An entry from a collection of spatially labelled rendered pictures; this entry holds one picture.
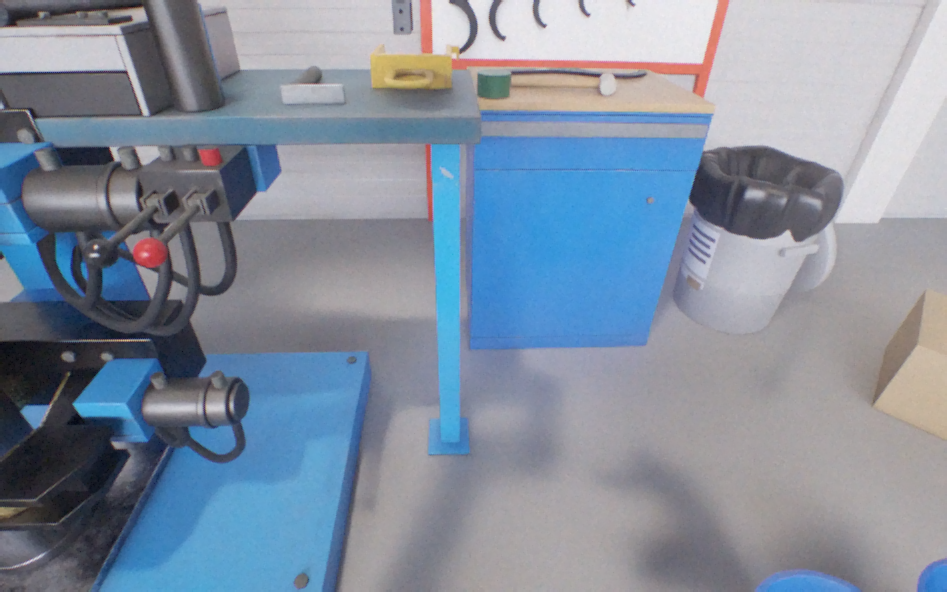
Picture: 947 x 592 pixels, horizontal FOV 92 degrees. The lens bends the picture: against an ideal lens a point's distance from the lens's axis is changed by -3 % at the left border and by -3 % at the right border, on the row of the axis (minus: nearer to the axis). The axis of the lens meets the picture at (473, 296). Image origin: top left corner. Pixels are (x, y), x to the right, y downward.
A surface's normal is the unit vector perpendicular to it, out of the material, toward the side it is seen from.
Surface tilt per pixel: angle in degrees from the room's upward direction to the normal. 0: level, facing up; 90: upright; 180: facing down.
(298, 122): 90
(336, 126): 90
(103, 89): 90
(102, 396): 0
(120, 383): 0
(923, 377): 90
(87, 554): 0
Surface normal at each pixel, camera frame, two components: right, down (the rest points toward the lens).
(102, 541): 0.02, -0.82
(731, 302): -0.38, 0.57
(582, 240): 0.05, 0.58
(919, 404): -0.67, 0.42
